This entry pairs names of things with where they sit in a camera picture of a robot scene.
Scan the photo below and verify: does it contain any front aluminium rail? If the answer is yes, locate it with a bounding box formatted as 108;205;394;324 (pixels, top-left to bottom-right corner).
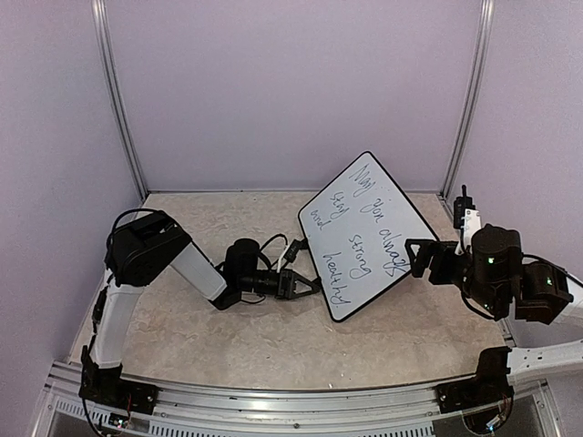
30;363;561;436

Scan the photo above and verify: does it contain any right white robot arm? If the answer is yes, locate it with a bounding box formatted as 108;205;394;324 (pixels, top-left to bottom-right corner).
404;224;582;404

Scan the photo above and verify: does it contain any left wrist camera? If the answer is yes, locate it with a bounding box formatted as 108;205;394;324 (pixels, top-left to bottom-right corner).
275;239;304;272

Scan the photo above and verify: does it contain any aluminium corner post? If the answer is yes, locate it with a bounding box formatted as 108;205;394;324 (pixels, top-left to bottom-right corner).
90;0;149;202
440;0;495;201

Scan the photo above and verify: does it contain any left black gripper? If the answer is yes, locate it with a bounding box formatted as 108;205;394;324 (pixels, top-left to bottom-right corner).
240;269;320;300

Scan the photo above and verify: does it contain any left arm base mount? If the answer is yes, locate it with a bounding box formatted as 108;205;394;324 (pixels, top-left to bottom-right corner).
79;372;159;415

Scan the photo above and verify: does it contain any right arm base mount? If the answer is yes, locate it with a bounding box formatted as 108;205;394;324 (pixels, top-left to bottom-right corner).
435;375;514;414

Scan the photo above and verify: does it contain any small whiteboard with wire stand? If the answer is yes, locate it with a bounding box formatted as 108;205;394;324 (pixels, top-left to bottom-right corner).
298;151;438;322

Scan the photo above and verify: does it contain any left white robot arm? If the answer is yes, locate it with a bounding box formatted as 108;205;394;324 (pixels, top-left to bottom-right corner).
79;208;322;410

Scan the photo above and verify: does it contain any right aluminium corner post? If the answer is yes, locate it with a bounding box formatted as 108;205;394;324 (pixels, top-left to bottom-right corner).
440;0;495;201

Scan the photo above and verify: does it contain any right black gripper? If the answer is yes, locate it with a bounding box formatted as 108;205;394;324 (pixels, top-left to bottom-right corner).
406;239;505;317

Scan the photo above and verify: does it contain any left aluminium corner post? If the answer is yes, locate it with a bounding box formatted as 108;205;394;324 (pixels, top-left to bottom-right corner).
90;0;149;202

